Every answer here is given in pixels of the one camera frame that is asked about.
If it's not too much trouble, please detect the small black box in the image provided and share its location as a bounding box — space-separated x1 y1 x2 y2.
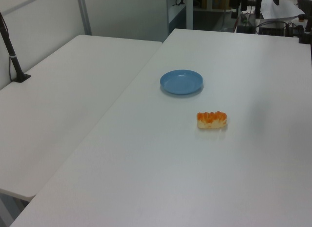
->
236 24 254 34

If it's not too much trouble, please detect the black electronics box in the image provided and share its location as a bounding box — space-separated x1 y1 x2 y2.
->
258 21 286 37

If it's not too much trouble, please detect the black camera stand pole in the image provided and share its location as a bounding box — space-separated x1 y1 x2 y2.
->
0 11 32 84

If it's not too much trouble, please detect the white paper sheet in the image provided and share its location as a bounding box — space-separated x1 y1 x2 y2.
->
261 0 306 20

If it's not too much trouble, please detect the thin black stand cable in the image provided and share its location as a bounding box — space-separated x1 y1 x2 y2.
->
8 56 15 82

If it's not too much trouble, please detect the orange glazed bread roll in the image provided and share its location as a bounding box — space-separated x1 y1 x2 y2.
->
196 110 229 129

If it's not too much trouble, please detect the black monitor corner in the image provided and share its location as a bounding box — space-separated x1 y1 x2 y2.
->
296 0 312 16

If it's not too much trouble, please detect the blue round plate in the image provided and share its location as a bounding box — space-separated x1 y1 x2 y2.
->
160 69 204 95

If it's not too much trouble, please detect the black table clamp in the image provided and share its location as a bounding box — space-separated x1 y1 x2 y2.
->
286 21 312 45

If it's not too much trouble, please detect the black upright stand pole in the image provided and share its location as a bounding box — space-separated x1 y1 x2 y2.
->
246 0 263 19

